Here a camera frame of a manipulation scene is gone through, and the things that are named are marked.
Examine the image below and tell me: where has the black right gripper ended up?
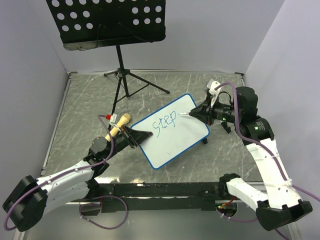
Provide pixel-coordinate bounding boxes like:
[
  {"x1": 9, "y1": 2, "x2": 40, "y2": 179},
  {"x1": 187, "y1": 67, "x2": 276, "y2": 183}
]
[{"x1": 189, "y1": 94, "x2": 242, "y2": 126}]

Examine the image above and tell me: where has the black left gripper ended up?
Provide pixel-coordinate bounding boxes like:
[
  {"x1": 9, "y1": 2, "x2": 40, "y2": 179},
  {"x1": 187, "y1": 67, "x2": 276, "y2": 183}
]
[{"x1": 103, "y1": 123, "x2": 153, "y2": 160}]

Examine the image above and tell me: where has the blue framed whiteboard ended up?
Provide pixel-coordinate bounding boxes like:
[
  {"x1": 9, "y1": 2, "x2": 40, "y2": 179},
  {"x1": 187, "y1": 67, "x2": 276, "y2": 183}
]
[{"x1": 131, "y1": 93, "x2": 210, "y2": 170}]

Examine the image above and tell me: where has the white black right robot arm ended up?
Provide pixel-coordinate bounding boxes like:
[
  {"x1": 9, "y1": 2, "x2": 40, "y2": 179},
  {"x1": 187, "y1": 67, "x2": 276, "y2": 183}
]
[{"x1": 188, "y1": 81, "x2": 313, "y2": 231}]

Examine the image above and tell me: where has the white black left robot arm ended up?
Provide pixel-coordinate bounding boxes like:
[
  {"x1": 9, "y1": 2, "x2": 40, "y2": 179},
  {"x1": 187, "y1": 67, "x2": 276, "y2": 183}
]
[{"x1": 2, "y1": 126, "x2": 153, "y2": 232}]

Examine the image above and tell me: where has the wooden microphone toy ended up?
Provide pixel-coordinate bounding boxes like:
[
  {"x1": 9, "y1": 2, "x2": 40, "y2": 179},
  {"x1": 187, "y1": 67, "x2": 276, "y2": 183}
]
[{"x1": 105, "y1": 113, "x2": 131, "y2": 142}]

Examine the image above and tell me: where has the black music stand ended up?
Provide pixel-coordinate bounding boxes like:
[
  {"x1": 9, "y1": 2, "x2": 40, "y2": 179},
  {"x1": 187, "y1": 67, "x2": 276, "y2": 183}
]
[{"x1": 45, "y1": 0, "x2": 171, "y2": 118}]

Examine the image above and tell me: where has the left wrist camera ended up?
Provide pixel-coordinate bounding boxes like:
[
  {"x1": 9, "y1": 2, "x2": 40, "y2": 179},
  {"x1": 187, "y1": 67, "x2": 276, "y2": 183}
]
[{"x1": 105, "y1": 113, "x2": 118, "y2": 127}]

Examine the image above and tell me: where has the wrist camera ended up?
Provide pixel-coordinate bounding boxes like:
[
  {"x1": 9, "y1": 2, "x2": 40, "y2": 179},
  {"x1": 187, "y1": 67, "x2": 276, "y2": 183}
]
[
  {"x1": 105, "y1": 113, "x2": 118, "y2": 127},
  {"x1": 204, "y1": 79, "x2": 221, "y2": 108}
]

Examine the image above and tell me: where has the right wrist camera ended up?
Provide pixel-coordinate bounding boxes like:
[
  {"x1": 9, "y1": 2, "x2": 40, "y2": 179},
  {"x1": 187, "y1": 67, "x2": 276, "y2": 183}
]
[{"x1": 204, "y1": 79, "x2": 221, "y2": 108}]

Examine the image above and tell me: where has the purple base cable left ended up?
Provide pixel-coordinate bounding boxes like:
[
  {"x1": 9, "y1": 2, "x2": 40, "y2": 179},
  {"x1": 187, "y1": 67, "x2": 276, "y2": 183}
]
[{"x1": 79, "y1": 195, "x2": 130, "y2": 230}]

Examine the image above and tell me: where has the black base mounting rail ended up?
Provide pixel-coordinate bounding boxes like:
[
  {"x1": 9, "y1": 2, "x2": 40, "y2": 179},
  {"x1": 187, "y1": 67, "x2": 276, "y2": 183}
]
[{"x1": 92, "y1": 182, "x2": 233, "y2": 211}]

